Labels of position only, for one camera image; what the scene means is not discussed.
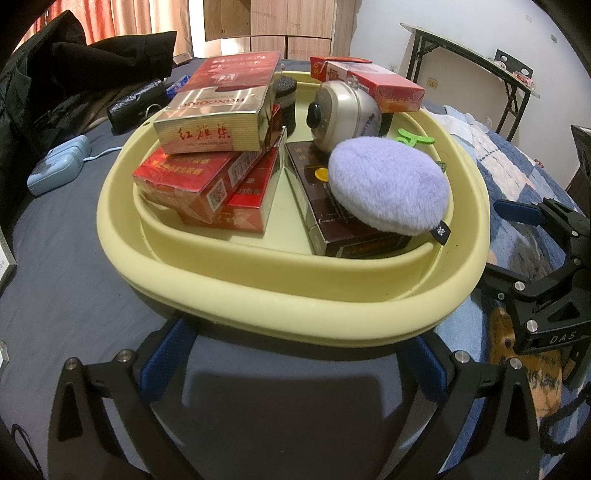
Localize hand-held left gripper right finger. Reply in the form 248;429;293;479
399;335;544;480

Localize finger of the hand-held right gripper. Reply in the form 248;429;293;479
493;197;591;278
480;263;574;319

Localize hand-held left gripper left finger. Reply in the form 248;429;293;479
46;316;197;480

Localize green keychain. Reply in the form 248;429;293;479
394;128;450;175

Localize purple plush puff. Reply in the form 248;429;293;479
327;136;452;244

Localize pale yellow plastic basin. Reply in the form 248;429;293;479
97;69;491;348

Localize orange red cigarette box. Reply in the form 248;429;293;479
324;61;427;114

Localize dark brown box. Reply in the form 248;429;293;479
285;140;435;258

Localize red carton with gold side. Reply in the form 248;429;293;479
179;128;288;233

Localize grey round case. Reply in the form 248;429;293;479
307;79;382;156

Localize long red white cigarette box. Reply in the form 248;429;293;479
310;56;374;85

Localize silver cigarette carton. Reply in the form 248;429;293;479
153;85;274;154

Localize black sponge with grey band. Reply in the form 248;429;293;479
272;76;300;127

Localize red carton with white emblem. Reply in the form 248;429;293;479
177;51;283;149

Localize blue white checkered blanket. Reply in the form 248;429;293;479
416;104;591;480

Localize black box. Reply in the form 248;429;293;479
570;124;591;186

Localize white cloth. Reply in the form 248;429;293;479
433;105;491;136

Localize pink packets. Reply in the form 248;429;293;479
508;69;537;90

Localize brown box with holes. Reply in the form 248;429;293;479
492;48;533;75

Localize black folding table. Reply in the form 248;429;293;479
399;21;542;138

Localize light blue device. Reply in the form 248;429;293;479
26;135;92;197

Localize black folded umbrella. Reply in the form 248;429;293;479
106;82;170;136

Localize wooden wardrobe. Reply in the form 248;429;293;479
203;0;359;61

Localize black jacket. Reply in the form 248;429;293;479
0;9;177;163

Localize beige curtain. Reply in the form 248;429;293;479
174;0;207;62

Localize orange curtain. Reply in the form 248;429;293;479
76;0;188;48

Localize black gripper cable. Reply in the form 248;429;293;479
539;351;591;459

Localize light blue cable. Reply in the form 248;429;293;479
82;145;129;163

